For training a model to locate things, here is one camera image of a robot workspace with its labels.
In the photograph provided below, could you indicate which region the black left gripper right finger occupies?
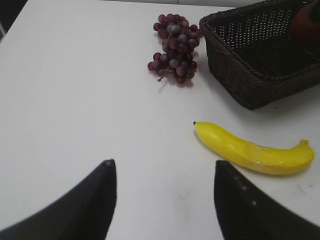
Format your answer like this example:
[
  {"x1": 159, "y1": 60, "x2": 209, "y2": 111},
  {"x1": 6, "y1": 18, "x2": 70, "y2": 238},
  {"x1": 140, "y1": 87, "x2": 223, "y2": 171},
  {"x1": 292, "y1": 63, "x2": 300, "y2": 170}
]
[{"x1": 213, "y1": 160, "x2": 320, "y2": 240}]

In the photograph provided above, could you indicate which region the red grape bunch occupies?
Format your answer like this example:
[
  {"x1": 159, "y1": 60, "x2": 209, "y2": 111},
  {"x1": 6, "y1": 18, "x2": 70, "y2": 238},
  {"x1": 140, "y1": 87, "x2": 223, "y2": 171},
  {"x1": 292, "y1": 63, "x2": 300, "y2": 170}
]
[{"x1": 147, "y1": 13, "x2": 204, "y2": 87}]

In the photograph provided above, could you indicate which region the yellow banana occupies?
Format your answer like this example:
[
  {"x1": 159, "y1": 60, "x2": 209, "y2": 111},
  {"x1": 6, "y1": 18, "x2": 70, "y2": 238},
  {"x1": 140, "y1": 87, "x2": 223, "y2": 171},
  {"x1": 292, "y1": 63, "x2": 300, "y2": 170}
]
[{"x1": 193, "y1": 121, "x2": 315, "y2": 175}]

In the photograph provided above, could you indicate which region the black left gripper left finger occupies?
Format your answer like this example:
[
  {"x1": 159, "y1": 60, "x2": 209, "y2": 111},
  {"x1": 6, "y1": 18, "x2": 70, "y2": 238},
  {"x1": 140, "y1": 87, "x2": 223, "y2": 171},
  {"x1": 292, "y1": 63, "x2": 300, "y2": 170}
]
[{"x1": 0, "y1": 159, "x2": 117, "y2": 240}]

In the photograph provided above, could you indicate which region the dark brown wicker basket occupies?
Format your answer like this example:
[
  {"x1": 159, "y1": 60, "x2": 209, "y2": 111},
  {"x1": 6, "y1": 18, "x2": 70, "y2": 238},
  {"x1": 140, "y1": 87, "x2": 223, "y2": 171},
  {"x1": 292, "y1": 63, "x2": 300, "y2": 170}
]
[{"x1": 199, "y1": 0, "x2": 320, "y2": 110}]

